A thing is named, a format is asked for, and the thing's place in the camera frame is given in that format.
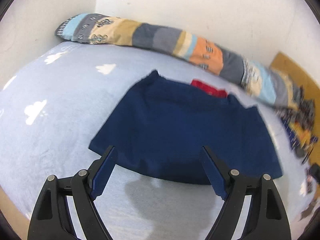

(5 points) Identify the dark patterned crumpled cloth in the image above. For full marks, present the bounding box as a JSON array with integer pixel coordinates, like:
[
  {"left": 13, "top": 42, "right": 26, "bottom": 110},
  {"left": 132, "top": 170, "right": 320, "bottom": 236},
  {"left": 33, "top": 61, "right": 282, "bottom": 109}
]
[{"left": 275, "top": 86, "right": 318, "bottom": 164}]

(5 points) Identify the wooden headboard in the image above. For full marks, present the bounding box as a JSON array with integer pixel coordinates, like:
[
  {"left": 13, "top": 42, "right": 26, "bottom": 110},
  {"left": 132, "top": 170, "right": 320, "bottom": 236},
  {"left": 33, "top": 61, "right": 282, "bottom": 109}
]
[{"left": 269, "top": 51, "right": 320, "bottom": 140}]

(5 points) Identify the navy work jacket red collar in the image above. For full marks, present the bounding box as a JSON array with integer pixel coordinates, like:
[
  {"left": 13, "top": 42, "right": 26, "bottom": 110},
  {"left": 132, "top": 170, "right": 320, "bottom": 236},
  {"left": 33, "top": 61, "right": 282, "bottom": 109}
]
[{"left": 89, "top": 71, "right": 283, "bottom": 185}]

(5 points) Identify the striped patchwork rolled quilt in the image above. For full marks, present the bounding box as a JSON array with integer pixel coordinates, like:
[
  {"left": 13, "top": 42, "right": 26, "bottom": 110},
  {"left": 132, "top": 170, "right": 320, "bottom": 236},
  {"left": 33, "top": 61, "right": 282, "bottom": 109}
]
[{"left": 55, "top": 14, "right": 303, "bottom": 109}]

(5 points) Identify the light blue bed sheet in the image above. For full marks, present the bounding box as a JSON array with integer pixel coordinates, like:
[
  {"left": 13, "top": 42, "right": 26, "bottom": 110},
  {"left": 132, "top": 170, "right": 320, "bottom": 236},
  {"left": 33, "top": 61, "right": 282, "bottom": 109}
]
[{"left": 1, "top": 42, "right": 319, "bottom": 239}]

